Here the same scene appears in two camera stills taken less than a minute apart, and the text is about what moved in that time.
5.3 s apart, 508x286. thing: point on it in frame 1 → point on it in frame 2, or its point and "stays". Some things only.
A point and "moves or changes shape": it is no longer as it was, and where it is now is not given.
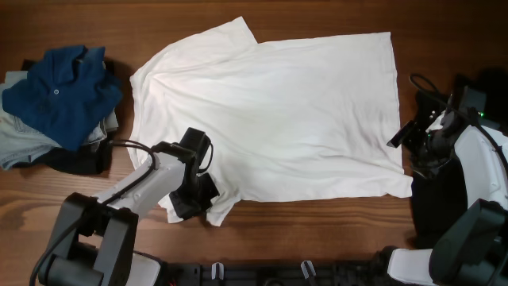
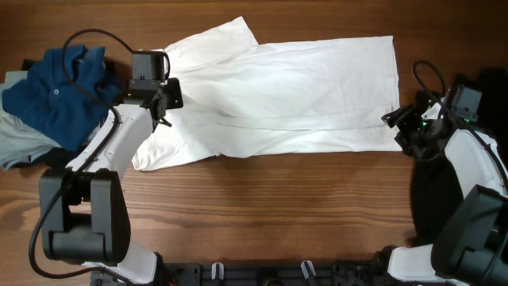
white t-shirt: x=298 y=120 moves or changes shape
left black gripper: x=189 y=207 → x=175 y=86
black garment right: x=439 y=195 stays
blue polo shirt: x=67 y=90 stays
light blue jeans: x=19 y=141 stays
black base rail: x=364 y=272 stays
